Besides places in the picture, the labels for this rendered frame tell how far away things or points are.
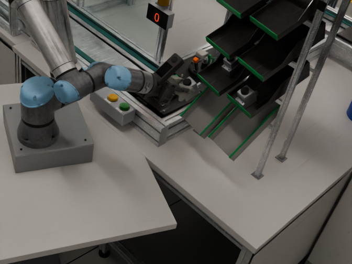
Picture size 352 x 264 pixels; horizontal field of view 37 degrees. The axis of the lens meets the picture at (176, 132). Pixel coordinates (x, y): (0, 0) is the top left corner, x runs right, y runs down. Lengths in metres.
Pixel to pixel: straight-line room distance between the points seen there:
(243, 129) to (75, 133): 0.64
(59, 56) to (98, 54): 0.88
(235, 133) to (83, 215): 0.64
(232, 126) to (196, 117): 0.16
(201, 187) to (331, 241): 0.91
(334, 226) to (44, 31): 1.66
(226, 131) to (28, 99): 0.74
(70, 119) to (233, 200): 0.70
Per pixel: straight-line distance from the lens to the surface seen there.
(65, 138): 2.03
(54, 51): 1.70
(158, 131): 2.13
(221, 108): 2.09
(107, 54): 2.57
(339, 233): 2.70
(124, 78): 1.66
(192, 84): 1.90
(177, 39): 2.89
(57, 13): 1.86
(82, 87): 1.69
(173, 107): 2.22
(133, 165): 2.08
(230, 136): 2.05
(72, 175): 2.02
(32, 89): 1.89
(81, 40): 2.66
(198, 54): 2.57
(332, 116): 2.67
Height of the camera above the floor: 2.32
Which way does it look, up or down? 40 degrees down
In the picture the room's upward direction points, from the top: 13 degrees clockwise
